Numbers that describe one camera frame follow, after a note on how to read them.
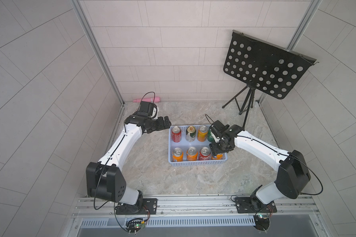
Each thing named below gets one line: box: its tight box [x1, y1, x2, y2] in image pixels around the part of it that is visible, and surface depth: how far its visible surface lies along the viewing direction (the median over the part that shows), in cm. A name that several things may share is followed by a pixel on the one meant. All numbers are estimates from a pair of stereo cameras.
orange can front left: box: [172, 147, 184, 162], surface depth 80 cm
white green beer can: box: [185, 125, 197, 143], surface depth 91 cm
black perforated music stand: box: [222, 30, 319, 129], surface depth 78 cm
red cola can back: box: [171, 125, 182, 143], surface depth 91 cm
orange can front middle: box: [186, 146, 199, 162], surface depth 81 cm
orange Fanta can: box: [211, 154, 223, 160], surface depth 82 cm
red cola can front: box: [198, 146, 212, 161], surface depth 80 cm
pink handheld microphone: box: [133, 96, 161, 103], surface depth 118 cm
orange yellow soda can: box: [197, 124, 208, 143], surface depth 91 cm
